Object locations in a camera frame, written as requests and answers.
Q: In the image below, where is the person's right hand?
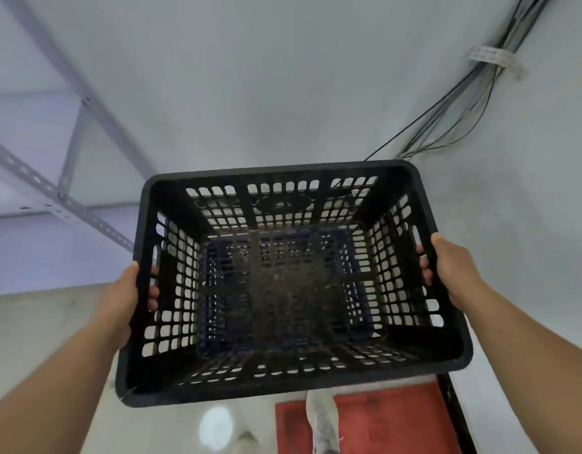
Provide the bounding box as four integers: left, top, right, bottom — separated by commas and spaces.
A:
416, 233, 491, 312

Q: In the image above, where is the person's left hand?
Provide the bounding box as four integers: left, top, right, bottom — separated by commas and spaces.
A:
97, 261, 160, 351

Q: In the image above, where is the black plastic perforated crate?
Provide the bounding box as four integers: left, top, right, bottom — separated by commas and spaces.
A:
115, 160, 474, 409

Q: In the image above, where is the person's left forearm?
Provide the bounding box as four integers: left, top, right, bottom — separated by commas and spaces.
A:
0, 323, 127, 454

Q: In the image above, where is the person's right forearm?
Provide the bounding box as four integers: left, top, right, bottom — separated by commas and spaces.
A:
456, 281, 582, 454

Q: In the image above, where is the grey metal shelf rack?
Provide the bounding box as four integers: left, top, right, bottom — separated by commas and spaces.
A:
0, 0, 155, 254

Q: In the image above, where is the red floor mat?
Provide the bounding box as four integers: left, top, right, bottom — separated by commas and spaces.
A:
275, 382, 465, 454

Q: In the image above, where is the person's white right shoe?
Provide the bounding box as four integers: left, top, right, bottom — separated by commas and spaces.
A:
304, 389, 344, 454

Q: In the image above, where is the bundle of black cables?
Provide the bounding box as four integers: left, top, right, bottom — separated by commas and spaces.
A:
364, 0, 553, 161

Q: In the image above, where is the white cable tape label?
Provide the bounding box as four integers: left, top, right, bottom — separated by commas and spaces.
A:
465, 44, 529, 81

